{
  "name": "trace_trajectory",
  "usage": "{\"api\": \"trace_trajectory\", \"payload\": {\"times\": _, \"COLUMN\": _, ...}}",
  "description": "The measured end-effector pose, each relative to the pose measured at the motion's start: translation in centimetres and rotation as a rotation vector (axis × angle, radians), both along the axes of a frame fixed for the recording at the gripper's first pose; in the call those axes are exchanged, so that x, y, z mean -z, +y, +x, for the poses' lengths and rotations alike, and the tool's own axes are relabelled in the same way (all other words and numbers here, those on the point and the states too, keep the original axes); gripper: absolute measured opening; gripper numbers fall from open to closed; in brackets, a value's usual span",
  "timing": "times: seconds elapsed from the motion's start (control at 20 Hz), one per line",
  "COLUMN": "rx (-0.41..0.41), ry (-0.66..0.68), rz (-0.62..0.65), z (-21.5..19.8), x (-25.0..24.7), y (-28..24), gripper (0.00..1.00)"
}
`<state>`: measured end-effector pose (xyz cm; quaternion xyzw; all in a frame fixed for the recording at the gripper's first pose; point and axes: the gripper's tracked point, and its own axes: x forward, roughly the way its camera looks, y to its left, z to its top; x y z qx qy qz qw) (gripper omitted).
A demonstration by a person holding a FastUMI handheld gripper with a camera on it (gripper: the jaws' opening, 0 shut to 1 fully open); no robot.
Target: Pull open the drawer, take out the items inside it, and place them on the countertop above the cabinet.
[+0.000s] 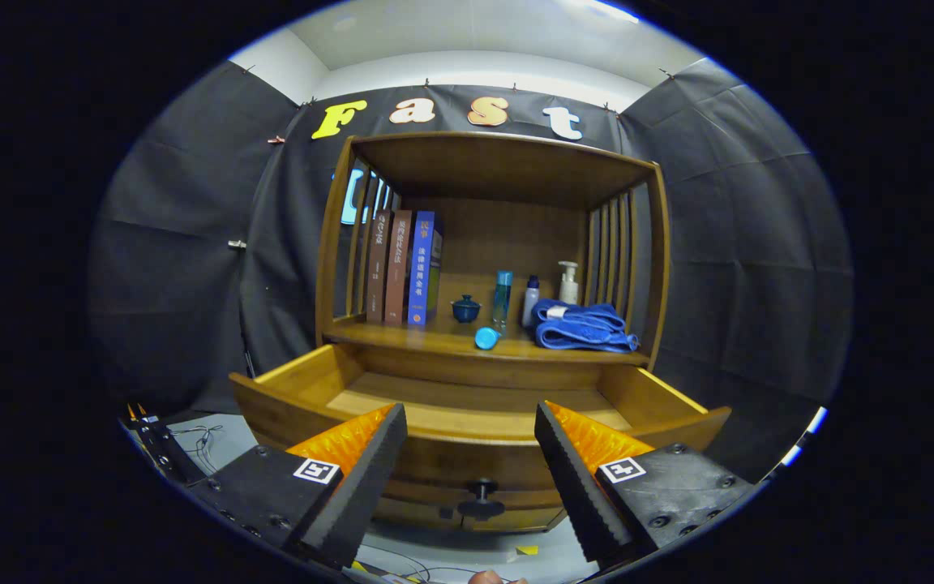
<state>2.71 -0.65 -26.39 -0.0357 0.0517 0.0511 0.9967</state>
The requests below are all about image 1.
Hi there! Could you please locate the thin floor cable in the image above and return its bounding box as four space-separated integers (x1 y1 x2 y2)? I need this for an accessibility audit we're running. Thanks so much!
171 423 225 475

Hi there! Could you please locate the wooden countertop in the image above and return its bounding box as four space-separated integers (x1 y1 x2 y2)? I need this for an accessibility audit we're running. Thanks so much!
323 312 650 366

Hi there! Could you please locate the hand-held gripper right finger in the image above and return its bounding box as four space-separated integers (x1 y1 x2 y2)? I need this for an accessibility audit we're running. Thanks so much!
533 401 760 571

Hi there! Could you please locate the teal bottle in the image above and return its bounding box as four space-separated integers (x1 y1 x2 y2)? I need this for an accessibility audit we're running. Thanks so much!
492 270 514 329

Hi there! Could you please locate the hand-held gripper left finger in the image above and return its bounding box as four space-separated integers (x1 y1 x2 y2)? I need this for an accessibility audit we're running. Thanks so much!
189 403 408 571

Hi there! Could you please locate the white bottle with dark cap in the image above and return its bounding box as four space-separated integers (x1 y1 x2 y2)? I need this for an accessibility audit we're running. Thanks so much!
521 275 542 329

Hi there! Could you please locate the black backdrop cloth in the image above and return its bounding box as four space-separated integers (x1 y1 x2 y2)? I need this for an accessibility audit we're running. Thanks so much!
86 58 855 487

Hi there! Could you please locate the wooden drawer with black knob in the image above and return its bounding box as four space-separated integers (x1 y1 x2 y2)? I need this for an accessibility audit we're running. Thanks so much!
228 342 734 522

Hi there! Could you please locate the wooden cabinet door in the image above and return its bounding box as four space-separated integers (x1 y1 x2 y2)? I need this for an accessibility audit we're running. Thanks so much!
463 507 569 534
374 496 464 530

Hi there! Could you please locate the brown book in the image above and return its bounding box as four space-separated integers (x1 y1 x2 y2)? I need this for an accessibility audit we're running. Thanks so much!
366 209 393 324
384 210 413 326

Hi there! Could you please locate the black device with bolts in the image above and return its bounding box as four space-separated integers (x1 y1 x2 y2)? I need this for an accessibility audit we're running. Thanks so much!
125 403 208 487

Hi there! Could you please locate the blue book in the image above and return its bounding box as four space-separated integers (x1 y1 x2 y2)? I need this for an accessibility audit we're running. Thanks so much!
407 211 444 327

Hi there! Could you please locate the blue folded towel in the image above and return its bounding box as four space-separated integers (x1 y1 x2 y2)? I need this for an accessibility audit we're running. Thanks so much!
531 298 641 354

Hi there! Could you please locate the wooden cabinet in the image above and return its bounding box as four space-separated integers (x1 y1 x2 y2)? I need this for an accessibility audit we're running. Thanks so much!
228 131 734 534

